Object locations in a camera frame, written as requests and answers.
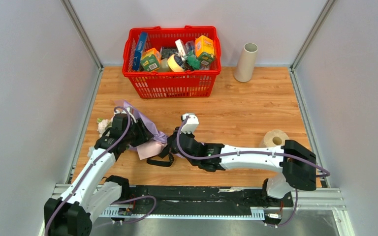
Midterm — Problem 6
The purple pink wrapping paper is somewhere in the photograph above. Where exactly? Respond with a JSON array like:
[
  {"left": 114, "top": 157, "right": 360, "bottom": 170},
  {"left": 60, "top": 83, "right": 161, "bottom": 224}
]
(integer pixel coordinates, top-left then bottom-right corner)
[{"left": 114, "top": 100, "right": 168, "bottom": 160}]

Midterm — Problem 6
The black printed ribbon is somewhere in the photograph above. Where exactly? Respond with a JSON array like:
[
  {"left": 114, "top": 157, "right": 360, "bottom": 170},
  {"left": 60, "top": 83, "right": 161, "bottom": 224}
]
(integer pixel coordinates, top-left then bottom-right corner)
[{"left": 146, "top": 145, "right": 175, "bottom": 167}]

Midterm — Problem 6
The artificial flower bunch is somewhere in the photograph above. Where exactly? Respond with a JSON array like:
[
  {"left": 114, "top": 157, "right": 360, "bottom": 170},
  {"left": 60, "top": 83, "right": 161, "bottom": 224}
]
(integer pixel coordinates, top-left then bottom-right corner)
[{"left": 97, "top": 118, "right": 112, "bottom": 137}]

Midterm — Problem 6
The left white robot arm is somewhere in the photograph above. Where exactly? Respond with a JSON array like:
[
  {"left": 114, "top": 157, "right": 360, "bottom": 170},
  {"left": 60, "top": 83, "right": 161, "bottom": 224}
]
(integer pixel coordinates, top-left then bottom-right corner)
[{"left": 44, "top": 111, "right": 153, "bottom": 236}]

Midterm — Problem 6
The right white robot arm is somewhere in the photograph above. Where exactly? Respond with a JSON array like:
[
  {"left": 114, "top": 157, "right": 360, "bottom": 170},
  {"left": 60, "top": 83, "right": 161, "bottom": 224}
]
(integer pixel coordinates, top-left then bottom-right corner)
[{"left": 167, "top": 132, "right": 316, "bottom": 206}]

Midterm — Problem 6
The beige cylindrical vase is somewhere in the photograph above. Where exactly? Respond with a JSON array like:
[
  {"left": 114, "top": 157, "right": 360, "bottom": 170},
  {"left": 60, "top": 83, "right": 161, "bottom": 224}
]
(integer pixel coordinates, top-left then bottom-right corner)
[{"left": 234, "top": 43, "right": 258, "bottom": 83}]

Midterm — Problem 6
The red plastic shopping basket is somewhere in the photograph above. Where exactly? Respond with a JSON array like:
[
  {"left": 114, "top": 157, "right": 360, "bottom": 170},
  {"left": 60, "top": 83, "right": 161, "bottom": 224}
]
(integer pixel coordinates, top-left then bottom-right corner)
[{"left": 122, "top": 26, "right": 221, "bottom": 99}]

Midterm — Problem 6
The green yellow box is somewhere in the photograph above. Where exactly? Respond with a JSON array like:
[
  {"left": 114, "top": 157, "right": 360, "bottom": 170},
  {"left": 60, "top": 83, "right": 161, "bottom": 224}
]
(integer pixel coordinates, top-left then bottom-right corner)
[{"left": 140, "top": 48, "right": 161, "bottom": 72}]

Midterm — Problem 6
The masking tape roll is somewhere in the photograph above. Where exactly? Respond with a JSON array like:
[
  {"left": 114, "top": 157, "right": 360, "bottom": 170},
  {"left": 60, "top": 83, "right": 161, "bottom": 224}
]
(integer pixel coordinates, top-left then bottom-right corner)
[{"left": 167, "top": 54, "right": 185, "bottom": 72}]

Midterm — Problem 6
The green plastic item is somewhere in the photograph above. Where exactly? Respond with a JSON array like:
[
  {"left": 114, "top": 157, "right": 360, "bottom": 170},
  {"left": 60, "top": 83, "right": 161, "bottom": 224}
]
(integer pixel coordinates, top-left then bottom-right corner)
[{"left": 186, "top": 54, "right": 200, "bottom": 71}]

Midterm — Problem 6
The blue box in basket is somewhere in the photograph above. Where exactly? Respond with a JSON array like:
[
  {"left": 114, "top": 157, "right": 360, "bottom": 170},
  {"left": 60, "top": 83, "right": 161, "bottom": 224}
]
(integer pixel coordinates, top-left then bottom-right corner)
[{"left": 132, "top": 31, "right": 148, "bottom": 71}]

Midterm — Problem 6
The white packet in basket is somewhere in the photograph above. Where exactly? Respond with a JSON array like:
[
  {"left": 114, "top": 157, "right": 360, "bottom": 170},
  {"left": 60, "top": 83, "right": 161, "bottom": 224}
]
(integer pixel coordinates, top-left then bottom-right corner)
[{"left": 175, "top": 39, "right": 187, "bottom": 58}]

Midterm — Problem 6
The orange green box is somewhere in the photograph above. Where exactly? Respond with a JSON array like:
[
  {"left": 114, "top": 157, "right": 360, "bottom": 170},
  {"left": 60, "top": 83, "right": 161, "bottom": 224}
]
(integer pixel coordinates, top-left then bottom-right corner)
[{"left": 195, "top": 35, "right": 216, "bottom": 66}]

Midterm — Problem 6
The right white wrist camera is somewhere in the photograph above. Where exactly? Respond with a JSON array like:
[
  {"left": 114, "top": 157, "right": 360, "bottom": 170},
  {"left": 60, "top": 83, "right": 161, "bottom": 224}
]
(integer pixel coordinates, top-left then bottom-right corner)
[{"left": 181, "top": 113, "right": 199, "bottom": 134}]

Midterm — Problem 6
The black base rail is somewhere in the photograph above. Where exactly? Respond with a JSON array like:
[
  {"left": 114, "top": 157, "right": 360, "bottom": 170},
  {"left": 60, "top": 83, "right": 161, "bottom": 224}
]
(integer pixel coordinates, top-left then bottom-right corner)
[{"left": 120, "top": 185, "right": 294, "bottom": 216}]

